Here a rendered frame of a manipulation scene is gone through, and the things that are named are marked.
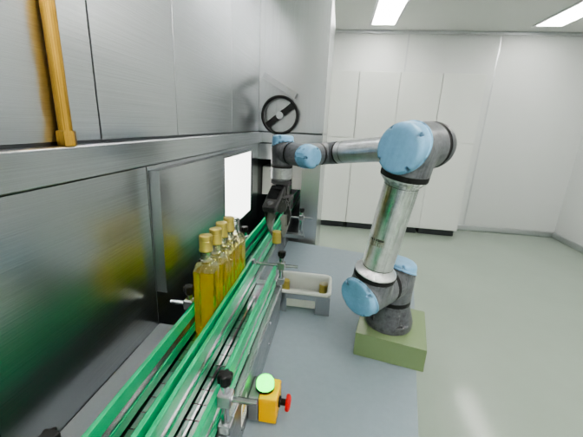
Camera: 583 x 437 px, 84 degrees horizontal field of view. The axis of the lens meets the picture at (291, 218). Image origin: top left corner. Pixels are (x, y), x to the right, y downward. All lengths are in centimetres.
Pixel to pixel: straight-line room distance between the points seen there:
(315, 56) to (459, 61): 366
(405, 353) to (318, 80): 141
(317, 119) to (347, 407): 144
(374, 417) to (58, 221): 83
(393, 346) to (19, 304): 91
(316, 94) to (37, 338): 163
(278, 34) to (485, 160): 414
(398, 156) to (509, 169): 496
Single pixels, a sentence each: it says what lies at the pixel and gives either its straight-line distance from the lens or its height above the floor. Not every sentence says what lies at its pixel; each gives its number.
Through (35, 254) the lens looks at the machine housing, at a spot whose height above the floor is 123.
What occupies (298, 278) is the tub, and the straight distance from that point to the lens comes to 141.
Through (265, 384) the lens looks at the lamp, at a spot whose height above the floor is 85.
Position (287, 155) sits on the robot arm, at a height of 135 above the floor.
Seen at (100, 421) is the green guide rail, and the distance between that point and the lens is 71.
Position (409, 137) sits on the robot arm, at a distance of 76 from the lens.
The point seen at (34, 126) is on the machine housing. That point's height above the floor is 143.
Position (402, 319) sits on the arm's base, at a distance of 111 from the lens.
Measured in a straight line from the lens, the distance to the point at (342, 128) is 465.
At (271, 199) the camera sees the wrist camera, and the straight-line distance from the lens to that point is 110.
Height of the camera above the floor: 145
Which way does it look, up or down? 16 degrees down
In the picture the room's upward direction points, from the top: 3 degrees clockwise
